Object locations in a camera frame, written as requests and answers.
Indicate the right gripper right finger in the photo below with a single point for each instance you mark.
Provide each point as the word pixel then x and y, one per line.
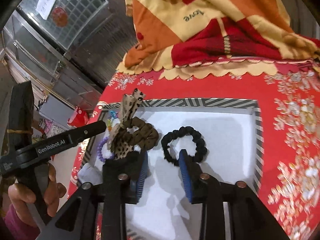
pixel 202 188

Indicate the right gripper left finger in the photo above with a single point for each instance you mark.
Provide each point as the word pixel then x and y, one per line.
pixel 116 193

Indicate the light blue fuzzy headband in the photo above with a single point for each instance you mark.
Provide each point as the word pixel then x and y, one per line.
pixel 90 174

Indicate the black scrunchie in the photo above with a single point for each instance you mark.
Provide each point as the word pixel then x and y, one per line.
pixel 185 138

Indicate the leopard print bow scrunchie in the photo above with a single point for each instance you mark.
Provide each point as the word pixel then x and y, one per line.
pixel 131 131

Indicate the black headband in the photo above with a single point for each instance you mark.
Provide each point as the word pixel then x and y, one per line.
pixel 132 165

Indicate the left hand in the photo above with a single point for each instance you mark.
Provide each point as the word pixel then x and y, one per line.
pixel 20 196

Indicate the striped white tray box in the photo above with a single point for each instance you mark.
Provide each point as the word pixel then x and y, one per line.
pixel 164 212

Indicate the red floral table cloth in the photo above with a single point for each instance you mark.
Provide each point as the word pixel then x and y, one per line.
pixel 285 103

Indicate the metal glass door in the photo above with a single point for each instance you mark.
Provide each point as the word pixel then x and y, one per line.
pixel 71 47

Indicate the orange red folded blanket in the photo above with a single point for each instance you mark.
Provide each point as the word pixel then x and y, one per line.
pixel 200 33

